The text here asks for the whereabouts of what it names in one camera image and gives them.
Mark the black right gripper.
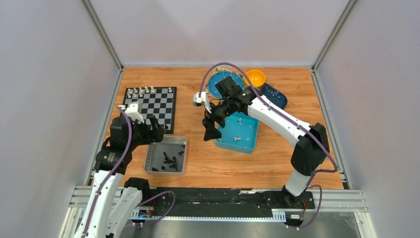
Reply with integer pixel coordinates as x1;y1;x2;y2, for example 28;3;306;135
202;98;234;142

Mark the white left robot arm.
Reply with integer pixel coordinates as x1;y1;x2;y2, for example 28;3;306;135
74;113;165;238

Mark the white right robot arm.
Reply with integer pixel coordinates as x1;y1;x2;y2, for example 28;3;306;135
193;76;329;208

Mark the blue plastic bin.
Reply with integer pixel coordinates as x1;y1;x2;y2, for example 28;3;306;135
214;112;259;154

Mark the silver metal tray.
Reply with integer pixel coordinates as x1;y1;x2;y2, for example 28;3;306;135
144;136;187;176

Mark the black and white chessboard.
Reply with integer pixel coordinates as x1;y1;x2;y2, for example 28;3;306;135
123;87;178;134

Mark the light blue dotted plate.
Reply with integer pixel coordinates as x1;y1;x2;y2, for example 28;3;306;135
207;71;246;99

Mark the floral rectangular tray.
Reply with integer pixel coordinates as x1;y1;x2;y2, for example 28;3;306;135
206;67;245;99

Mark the yellow bowl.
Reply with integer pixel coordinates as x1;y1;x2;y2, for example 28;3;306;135
246;69;266;88

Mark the dark blue leaf plate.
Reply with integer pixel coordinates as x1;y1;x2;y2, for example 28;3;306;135
261;83;288;109

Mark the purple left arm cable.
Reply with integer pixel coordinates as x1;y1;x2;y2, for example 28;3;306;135
80;107;176;238

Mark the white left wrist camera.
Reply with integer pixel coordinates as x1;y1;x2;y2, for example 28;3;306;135
117;102;145;124

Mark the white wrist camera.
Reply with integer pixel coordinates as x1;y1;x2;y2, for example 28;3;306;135
193;92;211;114
117;102;145;124

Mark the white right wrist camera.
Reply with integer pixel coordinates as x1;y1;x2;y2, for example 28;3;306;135
193;92;211;114

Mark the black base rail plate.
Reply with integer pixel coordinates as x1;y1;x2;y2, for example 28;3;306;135
144;187;316;218

